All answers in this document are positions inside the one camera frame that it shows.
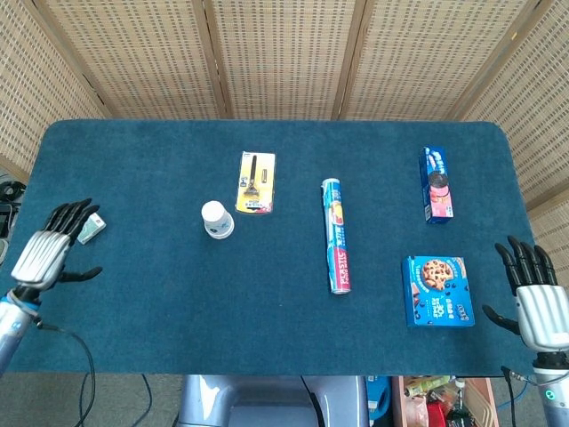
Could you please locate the plastic wrap roll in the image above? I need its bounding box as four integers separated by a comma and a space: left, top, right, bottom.
320, 178, 354, 296

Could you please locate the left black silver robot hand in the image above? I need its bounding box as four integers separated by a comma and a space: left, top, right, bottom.
9, 197, 104, 300

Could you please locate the blue chocolate chip cookie box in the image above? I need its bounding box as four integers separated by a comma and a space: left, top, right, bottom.
401, 255, 475, 329

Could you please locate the blue floor cable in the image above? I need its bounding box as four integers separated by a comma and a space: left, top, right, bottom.
496, 377, 537, 411

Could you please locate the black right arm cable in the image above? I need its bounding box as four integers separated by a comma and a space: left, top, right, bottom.
501, 365, 541, 427

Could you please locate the blue sandwich cookie box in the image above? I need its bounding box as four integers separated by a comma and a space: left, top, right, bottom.
418, 146, 455, 224

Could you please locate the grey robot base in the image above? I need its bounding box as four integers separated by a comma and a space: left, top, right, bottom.
177, 375, 370, 427

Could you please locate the small green white card box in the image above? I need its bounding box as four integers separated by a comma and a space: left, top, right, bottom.
76, 213, 108, 246

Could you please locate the razor in yellow blister pack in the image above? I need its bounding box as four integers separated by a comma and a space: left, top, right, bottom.
234, 150, 276, 215

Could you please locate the dark equipment clutter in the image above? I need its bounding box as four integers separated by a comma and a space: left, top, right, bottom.
0, 173, 28, 264

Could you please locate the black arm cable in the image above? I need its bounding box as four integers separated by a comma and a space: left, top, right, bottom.
36, 320, 98, 427
501, 365, 541, 427

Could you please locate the blue table mat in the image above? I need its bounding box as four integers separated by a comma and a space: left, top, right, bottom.
0, 118, 564, 378

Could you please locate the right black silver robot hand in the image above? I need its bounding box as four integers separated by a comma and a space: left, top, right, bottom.
482, 235, 569, 357

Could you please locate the pink crate with goods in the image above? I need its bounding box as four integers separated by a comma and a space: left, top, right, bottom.
390, 375, 500, 427

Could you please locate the black floor cable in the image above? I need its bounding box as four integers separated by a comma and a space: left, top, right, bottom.
128, 374, 155, 427

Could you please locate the woven rattan folding screen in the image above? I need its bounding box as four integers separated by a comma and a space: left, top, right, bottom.
0, 0, 569, 297

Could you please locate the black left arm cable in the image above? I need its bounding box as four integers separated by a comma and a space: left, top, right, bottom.
36, 320, 98, 427

